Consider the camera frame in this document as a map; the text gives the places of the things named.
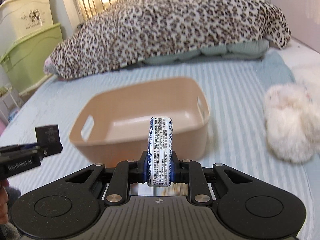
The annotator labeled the person's hand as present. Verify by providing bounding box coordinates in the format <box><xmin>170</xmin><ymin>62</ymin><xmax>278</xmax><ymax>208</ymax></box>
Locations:
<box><xmin>0</xmin><ymin>186</ymin><xmax>9</xmax><ymax>225</ymax></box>

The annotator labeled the green plastic storage box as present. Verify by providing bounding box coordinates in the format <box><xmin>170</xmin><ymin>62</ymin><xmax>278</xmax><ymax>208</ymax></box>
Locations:
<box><xmin>1</xmin><ymin>23</ymin><xmax>62</xmax><ymax>94</ymax></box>

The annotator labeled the cream plastic storage box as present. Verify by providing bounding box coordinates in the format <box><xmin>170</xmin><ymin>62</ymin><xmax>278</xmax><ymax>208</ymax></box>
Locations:
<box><xmin>1</xmin><ymin>0</ymin><xmax>53</xmax><ymax>55</ymax></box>

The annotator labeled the beige plastic storage basket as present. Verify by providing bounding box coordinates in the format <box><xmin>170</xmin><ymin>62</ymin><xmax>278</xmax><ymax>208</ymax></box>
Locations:
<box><xmin>69</xmin><ymin>77</ymin><xmax>210</xmax><ymax>167</ymax></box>

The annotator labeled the blue white patterned tin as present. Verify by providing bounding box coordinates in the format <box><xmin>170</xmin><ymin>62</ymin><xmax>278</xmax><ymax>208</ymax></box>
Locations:
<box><xmin>147</xmin><ymin>116</ymin><xmax>173</xmax><ymax>187</ymax></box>

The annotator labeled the leopard print blanket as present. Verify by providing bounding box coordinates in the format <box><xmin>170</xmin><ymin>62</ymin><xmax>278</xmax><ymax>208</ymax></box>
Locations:
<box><xmin>43</xmin><ymin>0</ymin><xmax>291</xmax><ymax>80</ymax></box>

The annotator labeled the small black box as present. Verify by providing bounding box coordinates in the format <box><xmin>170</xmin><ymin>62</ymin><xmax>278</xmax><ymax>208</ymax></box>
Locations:
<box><xmin>35</xmin><ymin>125</ymin><xmax>60</xmax><ymax>144</ymax></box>

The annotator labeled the white wire rack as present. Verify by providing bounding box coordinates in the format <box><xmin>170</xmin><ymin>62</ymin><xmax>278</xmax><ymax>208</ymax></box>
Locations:
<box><xmin>1</xmin><ymin>83</ymin><xmax>24</xmax><ymax>126</ymax></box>

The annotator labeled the light blue striped bedsheet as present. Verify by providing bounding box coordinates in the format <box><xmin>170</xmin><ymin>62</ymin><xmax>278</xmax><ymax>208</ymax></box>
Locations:
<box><xmin>0</xmin><ymin>49</ymin><xmax>320</xmax><ymax>240</ymax></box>

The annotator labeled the white fluffy plush toy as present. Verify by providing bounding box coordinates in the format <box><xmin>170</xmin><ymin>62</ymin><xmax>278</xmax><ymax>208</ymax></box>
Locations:
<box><xmin>263</xmin><ymin>64</ymin><xmax>319</xmax><ymax>164</ymax></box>

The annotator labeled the teal quilted duvet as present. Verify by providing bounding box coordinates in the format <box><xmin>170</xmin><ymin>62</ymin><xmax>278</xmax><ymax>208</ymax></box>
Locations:
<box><xmin>143</xmin><ymin>39</ymin><xmax>270</xmax><ymax>65</ymax></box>

